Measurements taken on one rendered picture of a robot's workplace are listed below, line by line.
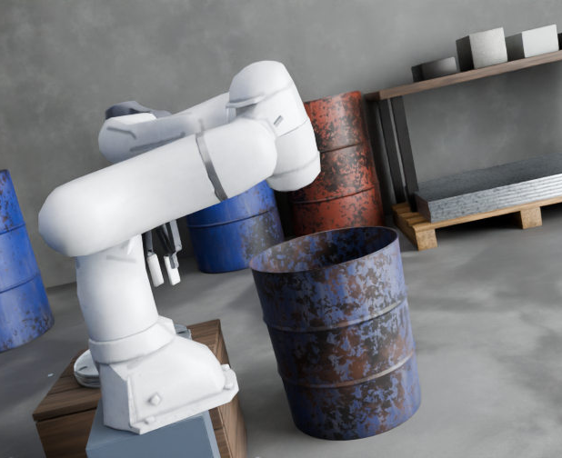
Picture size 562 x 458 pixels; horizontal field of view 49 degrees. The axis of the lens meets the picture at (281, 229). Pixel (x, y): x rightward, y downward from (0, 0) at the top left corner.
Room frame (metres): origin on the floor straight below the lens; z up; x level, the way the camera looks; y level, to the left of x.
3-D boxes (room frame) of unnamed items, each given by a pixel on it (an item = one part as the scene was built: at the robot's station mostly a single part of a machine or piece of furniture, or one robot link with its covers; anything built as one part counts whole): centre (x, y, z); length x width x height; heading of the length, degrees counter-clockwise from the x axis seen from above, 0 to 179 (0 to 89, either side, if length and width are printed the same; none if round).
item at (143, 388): (0.96, 0.24, 0.52); 0.22 x 0.19 x 0.14; 98
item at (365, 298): (1.67, -0.10, 0.24); 0.42 x 0.42 x 0.48
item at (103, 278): (0.99, 0.28, 0.71); 0.18 x 0.11 x 0.25; 0
